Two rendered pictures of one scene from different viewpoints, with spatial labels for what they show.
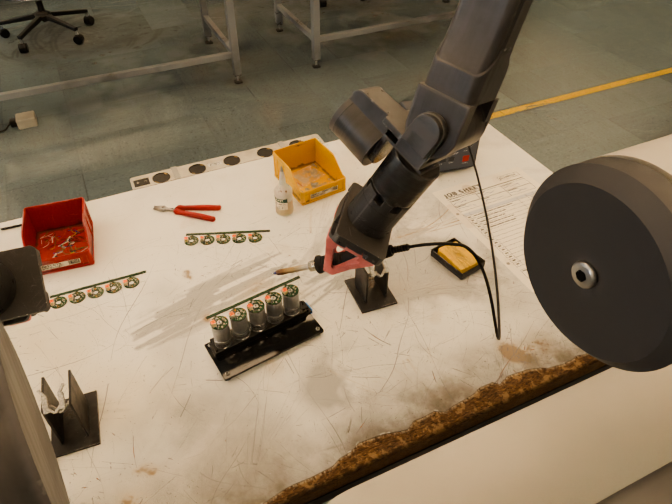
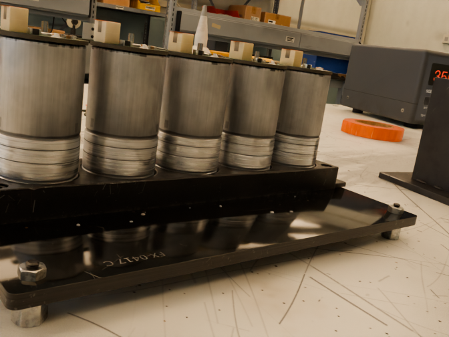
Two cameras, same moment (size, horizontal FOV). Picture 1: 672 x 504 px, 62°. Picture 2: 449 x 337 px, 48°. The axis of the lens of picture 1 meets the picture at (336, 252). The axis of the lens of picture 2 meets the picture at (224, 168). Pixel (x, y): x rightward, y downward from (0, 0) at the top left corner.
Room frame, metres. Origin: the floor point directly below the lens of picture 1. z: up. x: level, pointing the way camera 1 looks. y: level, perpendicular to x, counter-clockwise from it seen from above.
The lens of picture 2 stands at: (0.35, 0.12, 0.82)
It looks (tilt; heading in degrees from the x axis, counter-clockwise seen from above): 13 degrees down; 352
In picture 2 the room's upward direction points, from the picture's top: 8 degrees clockwise
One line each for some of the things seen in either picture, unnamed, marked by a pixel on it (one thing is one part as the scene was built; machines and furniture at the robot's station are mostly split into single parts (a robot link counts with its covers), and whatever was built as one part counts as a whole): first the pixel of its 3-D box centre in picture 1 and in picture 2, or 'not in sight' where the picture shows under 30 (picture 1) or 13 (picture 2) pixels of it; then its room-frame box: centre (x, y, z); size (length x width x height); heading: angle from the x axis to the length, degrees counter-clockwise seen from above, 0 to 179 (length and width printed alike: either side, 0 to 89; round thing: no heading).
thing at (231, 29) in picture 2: not in sight; (276, 39); (3.35, -0.49, 0.90); 1.30 x 0.06 x 0.12; 115
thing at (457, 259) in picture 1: (457, 257); not in sight; (0.70, -0.21, 0.76); 0.07 x 0.05 x 0.02; 36
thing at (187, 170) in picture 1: (232, 167); not in sight; (1.02, 0.22, 0.72); 0.42 x 0.05 x 0.04; 115
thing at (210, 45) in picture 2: not in sight; (211, 47); (3.35, -0.12, 0.80); 0.15 x 0.12 x 0.10; 44
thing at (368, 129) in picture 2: not in sight; (372, 129); (0.84, -0.09, 0.76); 0.06 x 0.06 x 0.01
